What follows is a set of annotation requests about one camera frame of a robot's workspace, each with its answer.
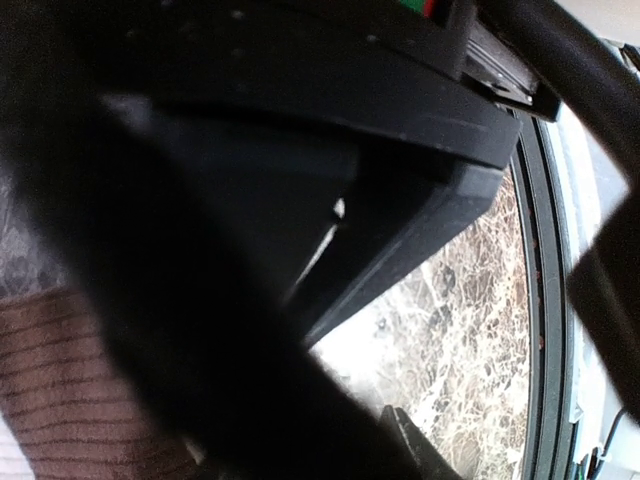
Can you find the beige and brown sock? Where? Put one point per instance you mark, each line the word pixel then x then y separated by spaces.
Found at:
pixel 65 413

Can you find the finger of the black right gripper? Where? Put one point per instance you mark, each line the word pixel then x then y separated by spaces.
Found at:
pixel 230 180

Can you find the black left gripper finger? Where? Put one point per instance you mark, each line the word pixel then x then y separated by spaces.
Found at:
pixel 428 460

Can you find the black front rail frame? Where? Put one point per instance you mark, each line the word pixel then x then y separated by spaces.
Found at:
pixel 549 433

